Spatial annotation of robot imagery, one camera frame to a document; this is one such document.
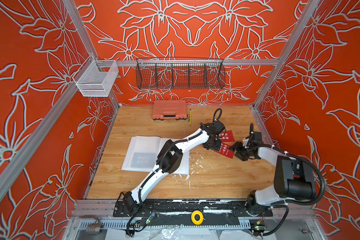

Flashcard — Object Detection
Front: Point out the yellow tape roll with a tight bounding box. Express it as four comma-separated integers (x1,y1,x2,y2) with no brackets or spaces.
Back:
191,210,204,226

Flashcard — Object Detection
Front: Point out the white photo album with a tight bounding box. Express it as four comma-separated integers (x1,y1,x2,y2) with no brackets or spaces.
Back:
121,135,190,176

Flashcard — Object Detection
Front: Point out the blue card white text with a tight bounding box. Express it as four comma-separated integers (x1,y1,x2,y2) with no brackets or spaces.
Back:
131,153,157,170

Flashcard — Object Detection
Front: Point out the red card top row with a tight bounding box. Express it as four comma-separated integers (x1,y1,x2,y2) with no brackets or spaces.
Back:
219,130,235,142

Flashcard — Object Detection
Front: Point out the black wire basket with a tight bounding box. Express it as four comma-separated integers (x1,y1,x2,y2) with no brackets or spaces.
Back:
136,57,226,90

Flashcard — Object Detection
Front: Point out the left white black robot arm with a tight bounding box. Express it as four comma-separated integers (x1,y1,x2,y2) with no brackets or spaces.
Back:
123,108,226,215

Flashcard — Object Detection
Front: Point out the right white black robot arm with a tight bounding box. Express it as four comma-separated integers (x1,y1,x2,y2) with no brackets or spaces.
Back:
229,131,326,216

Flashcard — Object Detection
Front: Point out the white mesh basket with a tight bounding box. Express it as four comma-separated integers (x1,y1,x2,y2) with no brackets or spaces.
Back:
73,56,119,97

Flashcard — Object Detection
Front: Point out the red plastic tool case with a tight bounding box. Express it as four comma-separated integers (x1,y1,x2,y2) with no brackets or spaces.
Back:
152,100,188,120

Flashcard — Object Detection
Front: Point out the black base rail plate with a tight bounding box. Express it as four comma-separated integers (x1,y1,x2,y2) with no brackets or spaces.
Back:
132,199,274,230

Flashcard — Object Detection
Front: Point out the red card row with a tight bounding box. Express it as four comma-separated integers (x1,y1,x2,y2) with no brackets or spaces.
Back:
216,143,235,159
219,130,235,142

